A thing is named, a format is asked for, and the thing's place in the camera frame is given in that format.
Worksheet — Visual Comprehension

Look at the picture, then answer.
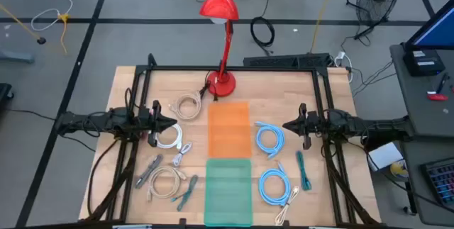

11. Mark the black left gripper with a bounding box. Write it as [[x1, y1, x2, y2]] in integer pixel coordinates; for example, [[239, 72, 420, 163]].
[[138, 100, 177, 148]]

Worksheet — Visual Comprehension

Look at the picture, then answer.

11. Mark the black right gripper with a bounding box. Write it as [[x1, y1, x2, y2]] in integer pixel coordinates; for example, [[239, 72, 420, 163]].
[[282, 103, 323, 151]]

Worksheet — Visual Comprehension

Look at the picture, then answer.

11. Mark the white ethernet cable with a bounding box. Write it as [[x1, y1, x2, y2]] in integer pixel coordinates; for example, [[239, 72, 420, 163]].
[[155, 122, 184, 150]]

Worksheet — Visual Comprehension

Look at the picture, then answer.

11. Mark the beige ethernet cable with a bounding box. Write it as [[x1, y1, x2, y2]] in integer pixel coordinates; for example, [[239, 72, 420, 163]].
[[168, 91, 203, 122], [146, 164, 187, 201]]

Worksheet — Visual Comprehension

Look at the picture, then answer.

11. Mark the small white cable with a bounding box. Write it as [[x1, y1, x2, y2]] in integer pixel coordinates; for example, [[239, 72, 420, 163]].
[[172, 142, 193, 167]]

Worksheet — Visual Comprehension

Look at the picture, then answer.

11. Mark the light blue ethernet cable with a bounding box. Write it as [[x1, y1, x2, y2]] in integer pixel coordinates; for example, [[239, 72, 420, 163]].
[[258, 161, 292, 208], [254, 121, 286, 160]]

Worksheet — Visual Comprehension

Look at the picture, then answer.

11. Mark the thin cream cable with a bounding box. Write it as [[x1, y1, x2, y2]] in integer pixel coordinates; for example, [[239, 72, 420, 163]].
[[275, 185, 301, 227]]

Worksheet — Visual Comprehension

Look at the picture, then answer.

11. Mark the green translucent plastic bin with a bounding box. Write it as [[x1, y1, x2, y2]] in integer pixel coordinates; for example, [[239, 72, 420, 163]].
[[204, 157, 254, 228]]

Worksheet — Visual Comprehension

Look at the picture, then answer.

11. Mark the orange translucent plastic bin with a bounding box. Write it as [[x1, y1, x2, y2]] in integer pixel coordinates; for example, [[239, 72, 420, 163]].
[[207, 101, 253, 159]]

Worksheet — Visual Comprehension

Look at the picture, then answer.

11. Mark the black power strip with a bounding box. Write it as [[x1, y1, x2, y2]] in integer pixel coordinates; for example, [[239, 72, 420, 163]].
[[243, 52, 331, 69]]

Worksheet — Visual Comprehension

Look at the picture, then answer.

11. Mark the white box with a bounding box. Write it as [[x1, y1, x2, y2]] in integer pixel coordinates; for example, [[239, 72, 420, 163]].
[[367, 142, 404, 172]]

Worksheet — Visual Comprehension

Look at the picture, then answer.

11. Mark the round yellow blue object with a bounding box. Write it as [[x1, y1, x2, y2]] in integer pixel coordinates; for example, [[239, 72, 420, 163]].
[[389, 160, 409, 180]]

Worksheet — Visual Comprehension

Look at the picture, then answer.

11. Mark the grey side desk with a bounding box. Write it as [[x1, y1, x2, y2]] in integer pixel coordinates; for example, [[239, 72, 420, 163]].
[[389, 43, 454, 216]]

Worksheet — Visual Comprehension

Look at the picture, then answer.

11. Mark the red desk lamp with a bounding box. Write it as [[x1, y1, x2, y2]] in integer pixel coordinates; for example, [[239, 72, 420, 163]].
[[198, 0, 240, 98]]

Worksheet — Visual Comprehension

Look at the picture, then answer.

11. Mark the black box device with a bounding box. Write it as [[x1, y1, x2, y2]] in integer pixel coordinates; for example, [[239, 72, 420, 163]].
[[402, 43, 446, 77]]

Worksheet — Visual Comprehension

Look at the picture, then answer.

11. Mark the small red object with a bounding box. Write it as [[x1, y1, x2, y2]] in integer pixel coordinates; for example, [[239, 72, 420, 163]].
[[427, 92, 450, 102]]

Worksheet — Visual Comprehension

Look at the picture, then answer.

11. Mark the black pen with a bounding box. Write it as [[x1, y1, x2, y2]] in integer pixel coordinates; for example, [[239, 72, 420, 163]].
[[436, 72, 448, 94]]

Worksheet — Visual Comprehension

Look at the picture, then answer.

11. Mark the black keyboard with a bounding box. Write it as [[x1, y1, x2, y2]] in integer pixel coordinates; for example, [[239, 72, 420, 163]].
[[421, 157, 454, 208]]

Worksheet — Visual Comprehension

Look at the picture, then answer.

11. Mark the black caster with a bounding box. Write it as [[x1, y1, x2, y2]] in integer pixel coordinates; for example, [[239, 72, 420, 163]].
[[0, 82, 15, 103]]

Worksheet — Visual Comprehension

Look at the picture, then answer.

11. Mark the grey floor leg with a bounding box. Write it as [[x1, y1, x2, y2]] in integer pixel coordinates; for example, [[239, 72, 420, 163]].
[[0, 50, 35, 64]]

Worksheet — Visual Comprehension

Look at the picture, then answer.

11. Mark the computer monitor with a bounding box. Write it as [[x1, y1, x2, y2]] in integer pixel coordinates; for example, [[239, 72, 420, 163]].
[[404, 0, 454, 51]]

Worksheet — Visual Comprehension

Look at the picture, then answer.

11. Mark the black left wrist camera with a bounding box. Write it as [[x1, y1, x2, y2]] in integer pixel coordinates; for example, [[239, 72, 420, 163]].
[[140, 113, 153, 130]]

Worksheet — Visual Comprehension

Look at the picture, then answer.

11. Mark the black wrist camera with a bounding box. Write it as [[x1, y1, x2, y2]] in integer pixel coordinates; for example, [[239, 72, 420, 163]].
[[307, 113, 322, 133], [140, 113, 153, 130]]

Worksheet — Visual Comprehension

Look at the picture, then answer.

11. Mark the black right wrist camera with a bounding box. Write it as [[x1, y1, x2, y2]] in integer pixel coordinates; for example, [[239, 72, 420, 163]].
[[307, 113, 322, 133]]

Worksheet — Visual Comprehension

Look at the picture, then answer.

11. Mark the black lamp power cord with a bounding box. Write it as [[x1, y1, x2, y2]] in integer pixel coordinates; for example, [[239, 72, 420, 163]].
[[199, 71, 218, 101]]

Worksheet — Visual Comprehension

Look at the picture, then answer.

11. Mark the black aluminium table frame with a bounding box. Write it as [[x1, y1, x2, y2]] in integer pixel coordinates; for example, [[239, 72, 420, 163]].
[[77, 53, 382, 229]]

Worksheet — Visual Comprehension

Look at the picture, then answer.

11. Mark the white charger with cable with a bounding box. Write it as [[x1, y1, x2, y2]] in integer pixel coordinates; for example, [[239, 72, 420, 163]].
[[335, 50, 354, 83]]

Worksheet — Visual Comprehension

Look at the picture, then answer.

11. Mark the black coiled floor cable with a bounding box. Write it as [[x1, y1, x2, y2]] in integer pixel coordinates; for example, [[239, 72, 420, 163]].
[[250, 16, 276, 56]]

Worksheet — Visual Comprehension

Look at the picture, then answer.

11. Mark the yellow floor cable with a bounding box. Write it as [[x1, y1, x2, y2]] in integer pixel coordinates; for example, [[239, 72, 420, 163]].
[[310, 0, 340, 53], [0, 4, 70, 55]]

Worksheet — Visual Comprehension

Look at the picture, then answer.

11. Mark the white floor cable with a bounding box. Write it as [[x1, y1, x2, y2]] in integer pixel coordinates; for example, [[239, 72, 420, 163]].
[[30, 0, 74, 32]]

